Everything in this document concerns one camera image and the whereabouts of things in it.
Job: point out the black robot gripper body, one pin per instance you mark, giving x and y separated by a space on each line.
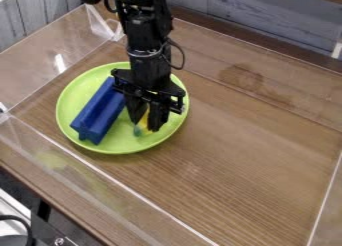
146 79

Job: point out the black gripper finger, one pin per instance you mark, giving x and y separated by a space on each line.
158 115
138 108

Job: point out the yellow toy banana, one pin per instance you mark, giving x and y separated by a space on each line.
140 128

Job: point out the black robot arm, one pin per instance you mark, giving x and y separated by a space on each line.
146 20

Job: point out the green round plate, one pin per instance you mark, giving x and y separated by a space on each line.
119 141

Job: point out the blue star-shaped block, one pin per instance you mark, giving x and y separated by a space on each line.
99 113

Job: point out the clear acrylic tray walls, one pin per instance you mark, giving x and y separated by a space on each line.
239 178

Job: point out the black metal bracket with bolt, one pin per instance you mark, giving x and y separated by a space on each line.
47 235

